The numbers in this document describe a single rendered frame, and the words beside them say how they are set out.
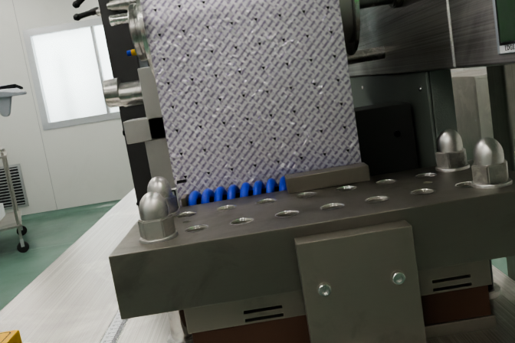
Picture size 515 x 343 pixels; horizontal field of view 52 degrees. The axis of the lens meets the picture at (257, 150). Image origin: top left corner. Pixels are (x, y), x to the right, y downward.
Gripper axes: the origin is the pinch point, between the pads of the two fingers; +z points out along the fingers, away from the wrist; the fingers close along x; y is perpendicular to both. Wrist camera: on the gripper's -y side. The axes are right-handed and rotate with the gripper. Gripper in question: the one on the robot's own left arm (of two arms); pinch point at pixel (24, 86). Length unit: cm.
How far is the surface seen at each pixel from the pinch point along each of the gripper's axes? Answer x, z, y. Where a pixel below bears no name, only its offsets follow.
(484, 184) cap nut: 99, 34, 7
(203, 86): 72, 17, -3
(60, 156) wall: -516, 41, 127
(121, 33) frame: 33.5, 16.6, -9.8
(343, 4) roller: 78, 34, -11
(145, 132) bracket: 62, 12, 4
